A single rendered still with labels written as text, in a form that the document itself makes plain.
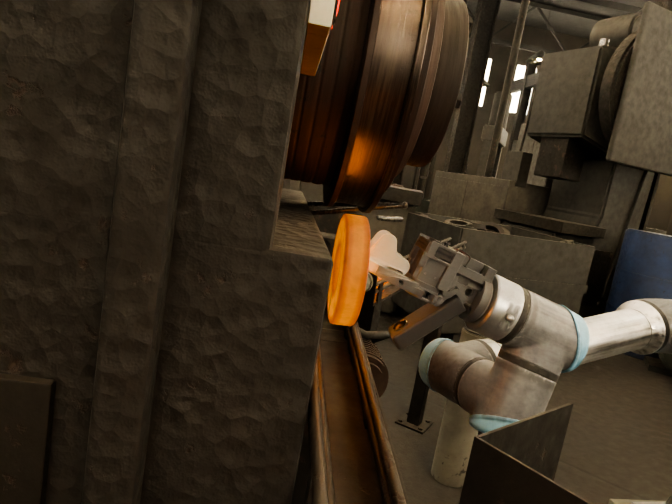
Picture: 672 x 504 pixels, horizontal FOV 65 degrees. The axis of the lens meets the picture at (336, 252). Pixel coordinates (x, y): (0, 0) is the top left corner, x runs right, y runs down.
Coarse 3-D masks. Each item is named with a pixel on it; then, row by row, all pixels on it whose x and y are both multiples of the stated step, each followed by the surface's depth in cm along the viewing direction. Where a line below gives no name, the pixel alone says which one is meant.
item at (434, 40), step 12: (444, 0) 76; (432, 12) 71; (444, 12) 75; (432, 24) 70; (432, 36) 70; (432, 48) 71; (432, 60) 74; (432, 72) 74; (420, 84) 72; (432, 84) 75; (420, 96) 72; (420, 108) 76; (420, 120) 77; (408, 132) 75; (408, 144) 80; (408, 156) 82; (396, 168) 80
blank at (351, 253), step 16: (352, 224) 70; (368, 224) 70; (336, 240) 78; (352, 240) 68; (368, 240) 68; (336, 256) 77; (352, 256) 67; (368, 256) 67; (336, 272) 78; (352, 272) 67; (336, 288) 71; (352, 288) 67; (336, 304) 69; (352, 304) 68; (336, 320) 71; (352, 320) 70
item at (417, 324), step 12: (456, 300) 75; (420, 312) 78; (432, 312) 75; (444, 312) 75; (456, 312) 75; (396, 324) 77; (408, 324) 76; (420, 324) 75; (432, 324) 75; (396, 336) 75; (408, 336) 75; (420, 336) 76
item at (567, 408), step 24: (504, 432) 54; (528, 432) 57; (552, 432) 62; (480, 456) 50; (504, 456) 48; (528, 456) 59; (552, 456) 63; (480, 480) 50; (504, 480) 48; (528, 480) 46; (552, 480) 45
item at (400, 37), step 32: (384, 0) 67; (416, 0) 68; (384, 32) 67; (416, 32) 68; (384, 64) 68; (416, 64) 67; (384, 96) 69; (384, 128) 72; (352, 160) 76; (384, 160) 75; (352, 192) 83
